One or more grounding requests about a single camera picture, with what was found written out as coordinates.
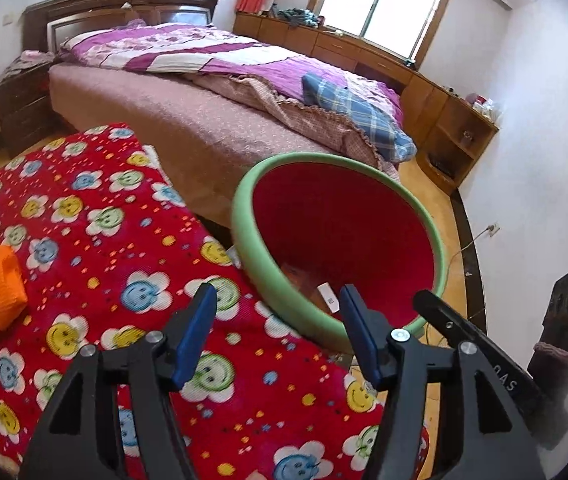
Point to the pink container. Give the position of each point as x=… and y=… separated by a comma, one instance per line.
x=473, y=100

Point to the wooden framed window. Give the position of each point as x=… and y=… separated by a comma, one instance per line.
x=388, y=5

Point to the pink ruffled blanket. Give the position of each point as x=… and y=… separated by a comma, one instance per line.
x=274, y=105

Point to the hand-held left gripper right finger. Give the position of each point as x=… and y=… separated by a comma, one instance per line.
x=361, y=340

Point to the dark wooden nightstand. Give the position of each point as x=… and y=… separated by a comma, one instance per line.
x=24, y=105

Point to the purple patchwork quilt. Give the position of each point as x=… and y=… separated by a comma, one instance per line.
x=189, y=50

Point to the pink clothes pile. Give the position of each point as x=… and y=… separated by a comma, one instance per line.
x=29, y=60

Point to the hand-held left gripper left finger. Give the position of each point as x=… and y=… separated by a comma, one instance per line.
x=194, y=340

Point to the red bin with green rim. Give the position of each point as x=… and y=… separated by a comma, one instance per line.
x=343, y=220

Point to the blue-grey clothes pile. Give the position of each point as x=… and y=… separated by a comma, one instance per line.
x=299, y=16

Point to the red flower-print blanket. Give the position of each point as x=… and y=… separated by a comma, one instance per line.
x=264, y=410

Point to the blue plaid cloth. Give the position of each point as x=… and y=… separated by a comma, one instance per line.
x=353, y=105

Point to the bed with pink cover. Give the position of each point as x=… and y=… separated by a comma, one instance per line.
x=189, y=125

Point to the low wall socket with plug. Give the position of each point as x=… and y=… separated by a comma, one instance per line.
x=491, y=229

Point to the wooden window cabinet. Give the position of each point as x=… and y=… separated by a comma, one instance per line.
x=363, y=55

